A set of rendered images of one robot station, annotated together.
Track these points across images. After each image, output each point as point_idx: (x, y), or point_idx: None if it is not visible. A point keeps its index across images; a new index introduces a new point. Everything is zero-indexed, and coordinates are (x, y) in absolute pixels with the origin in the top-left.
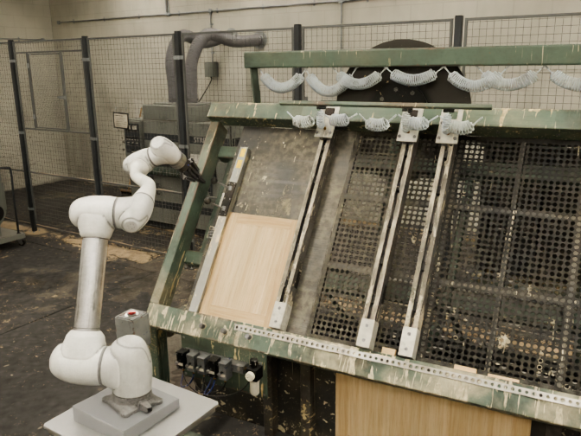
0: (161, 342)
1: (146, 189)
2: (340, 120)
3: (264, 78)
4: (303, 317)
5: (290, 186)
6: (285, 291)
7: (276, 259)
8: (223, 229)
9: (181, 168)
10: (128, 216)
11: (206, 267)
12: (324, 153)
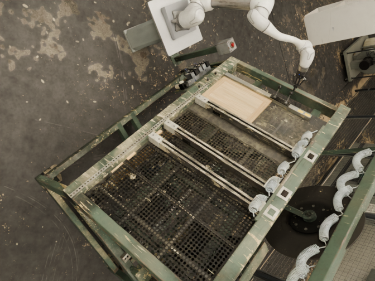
0: None
1: (271, 28)
2: (294, 150)
3: (367, 149)
4: (196, 110)
5: (273, 129)
6: (211, 104)
7: (232, 109)
8: (263, 95)
9: (297, 69)
10: (253, 10)
11: (245, 82)
12: (283, 145)
